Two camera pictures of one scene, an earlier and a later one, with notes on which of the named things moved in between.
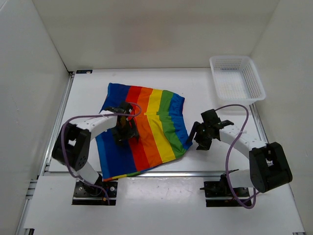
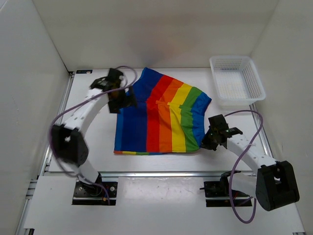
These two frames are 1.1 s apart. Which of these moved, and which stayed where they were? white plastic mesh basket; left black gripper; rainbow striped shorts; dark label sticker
Moved: left black gripper; rainbow striped shorts
Stayed: dark label sticker; white plastic mesh basket
